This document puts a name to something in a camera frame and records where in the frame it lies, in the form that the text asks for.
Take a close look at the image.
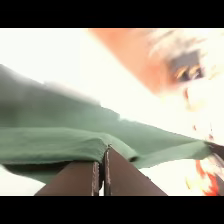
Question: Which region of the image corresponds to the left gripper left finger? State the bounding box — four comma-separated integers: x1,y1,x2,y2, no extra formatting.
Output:
34,160,101,197

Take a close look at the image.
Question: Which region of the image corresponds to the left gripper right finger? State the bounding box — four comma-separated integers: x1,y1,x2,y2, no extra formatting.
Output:
103,145,168,197

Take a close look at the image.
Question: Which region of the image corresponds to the green garment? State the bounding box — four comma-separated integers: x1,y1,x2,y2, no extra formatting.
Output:
0,63,214,185

